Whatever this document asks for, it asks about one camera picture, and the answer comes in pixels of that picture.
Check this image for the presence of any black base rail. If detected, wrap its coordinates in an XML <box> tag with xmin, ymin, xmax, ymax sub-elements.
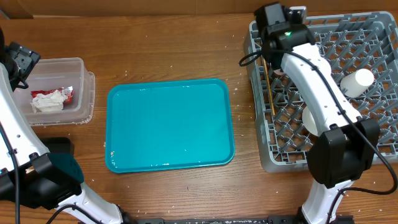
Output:
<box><xmin>132</xmin><ymin>215</ymin><xmax>307</xmax><ymax>224</ymax></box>

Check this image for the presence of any clear plastic bin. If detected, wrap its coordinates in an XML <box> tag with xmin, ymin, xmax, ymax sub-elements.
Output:
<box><xmin>14</xmin><ymin>57</ymin><xmax>95</xmax><ymax>126</ymax></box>

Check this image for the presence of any white saucer bowl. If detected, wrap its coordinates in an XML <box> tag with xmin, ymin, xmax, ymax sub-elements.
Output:
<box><xmin>302</xmin><ymin>107</ymin><xmax>318</xmax><ymax>136</ymax></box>

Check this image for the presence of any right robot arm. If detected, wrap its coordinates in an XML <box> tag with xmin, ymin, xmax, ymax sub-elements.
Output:
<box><xmin>261</xmin><ymin>22</ymin><xmax>380</xmax><ymax>223</ymax></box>

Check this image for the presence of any wooden chopstick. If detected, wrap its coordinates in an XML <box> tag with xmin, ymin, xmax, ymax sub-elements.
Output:
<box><xmin>262</xmin><ymin>57</ymin><xmax>275</xmax><ymax>116</ymax></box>

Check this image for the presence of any black plastic bin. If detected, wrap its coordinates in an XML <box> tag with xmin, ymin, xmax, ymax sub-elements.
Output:
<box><xmin>40</xmin><ymin>137</ymin><xmax>75</xmax><ymax>155</ymax></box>

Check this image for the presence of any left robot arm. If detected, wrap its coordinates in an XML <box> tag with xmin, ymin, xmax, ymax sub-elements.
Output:
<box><xmin>1</xmin><ymin>42</ymin><xmax>133</xmax><ymax>223</ymax></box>

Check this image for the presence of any white tissue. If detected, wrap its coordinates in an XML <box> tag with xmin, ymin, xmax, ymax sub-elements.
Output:
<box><xmin>30</xmin><ymin>90</ymin><xmax>68</xmax><ymax>113</ymax></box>

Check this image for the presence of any white cup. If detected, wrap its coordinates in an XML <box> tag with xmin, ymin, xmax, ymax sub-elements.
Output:
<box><xmin>340</xmin><ymin>68</ymin><xmax>374</xmax><ymax>98</ymax></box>

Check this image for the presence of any red snack wrapper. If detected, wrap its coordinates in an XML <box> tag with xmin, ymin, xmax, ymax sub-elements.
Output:
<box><xmin>30</xmin><ymin>86</ymin><xmax>74</xmax><ymax>105</ymax></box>

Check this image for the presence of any teal plastic tray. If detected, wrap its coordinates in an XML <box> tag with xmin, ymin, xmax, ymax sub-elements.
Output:
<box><xmin>104</xmin><ymin>78</ymin><xmax>235</xmax><ymax>174</ymax></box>

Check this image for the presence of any grey dish rack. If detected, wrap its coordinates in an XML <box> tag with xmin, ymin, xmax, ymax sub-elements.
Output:
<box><xmin>246</xmin><ymin>12</ymin><xmax>397</xmax><ymax>172</ymax></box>

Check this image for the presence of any cardboard backdrop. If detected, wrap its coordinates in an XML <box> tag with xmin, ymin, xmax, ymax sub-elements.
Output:
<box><xmin>1</xmin><ymin>0</ymin><xmax>397</xmax><ymax>19</ymax></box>

